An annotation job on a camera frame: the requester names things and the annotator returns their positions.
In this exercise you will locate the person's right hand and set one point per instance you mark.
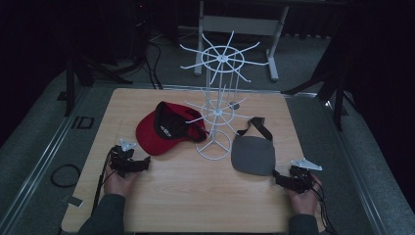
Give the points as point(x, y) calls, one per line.
point(305, 202)

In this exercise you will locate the grey metal desk frame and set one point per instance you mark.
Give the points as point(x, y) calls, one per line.
point(239, 25)

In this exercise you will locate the person's left hand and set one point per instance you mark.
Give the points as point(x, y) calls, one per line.
point(117, 184)

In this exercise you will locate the grey tape piece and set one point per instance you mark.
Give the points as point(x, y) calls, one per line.
point(74, 201)

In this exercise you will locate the black tripod stand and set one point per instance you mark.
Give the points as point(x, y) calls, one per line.
point(70, 88)
point(339, 104)

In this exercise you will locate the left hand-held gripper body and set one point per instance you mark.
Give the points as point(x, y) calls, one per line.
point(121, 160)

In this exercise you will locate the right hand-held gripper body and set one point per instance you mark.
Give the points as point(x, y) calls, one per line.
point(301, 178)

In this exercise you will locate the metal floor rail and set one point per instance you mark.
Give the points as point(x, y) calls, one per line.
point(42, 160)
point(355, 169)

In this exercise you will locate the red baseball cap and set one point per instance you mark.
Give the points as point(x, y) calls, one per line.
point(153, 140)

